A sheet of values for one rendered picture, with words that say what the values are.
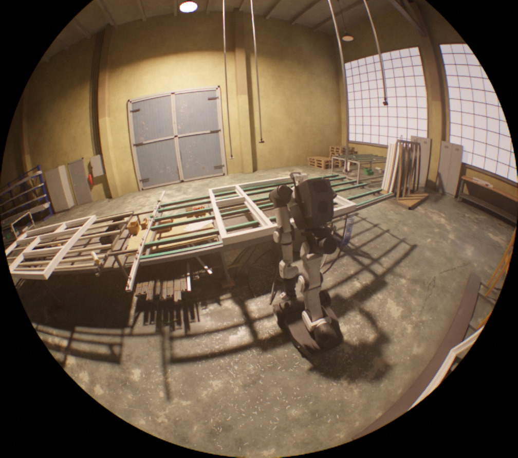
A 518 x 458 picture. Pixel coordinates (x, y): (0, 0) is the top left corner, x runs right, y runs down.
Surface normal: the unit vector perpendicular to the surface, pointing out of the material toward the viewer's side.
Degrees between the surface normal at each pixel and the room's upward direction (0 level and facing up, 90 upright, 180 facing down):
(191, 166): 90
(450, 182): 90
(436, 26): 90
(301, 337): 0
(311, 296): 53
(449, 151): 90
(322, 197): 72
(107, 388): 0
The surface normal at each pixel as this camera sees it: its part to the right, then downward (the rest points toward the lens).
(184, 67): 0.36, 0.32
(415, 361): -0.06, -0.93
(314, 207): 0.36, 0.01
